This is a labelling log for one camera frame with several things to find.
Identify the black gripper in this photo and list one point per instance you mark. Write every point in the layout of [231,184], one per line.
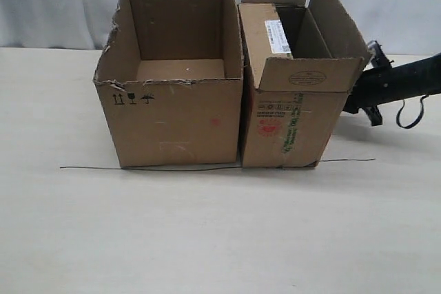
[364,94]

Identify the large open torn cardboard box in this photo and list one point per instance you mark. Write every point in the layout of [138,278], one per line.
[170,82]

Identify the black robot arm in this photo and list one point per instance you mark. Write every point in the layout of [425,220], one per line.
[384,83]

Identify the cardboard box with red print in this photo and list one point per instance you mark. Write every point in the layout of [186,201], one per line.
[302,59]

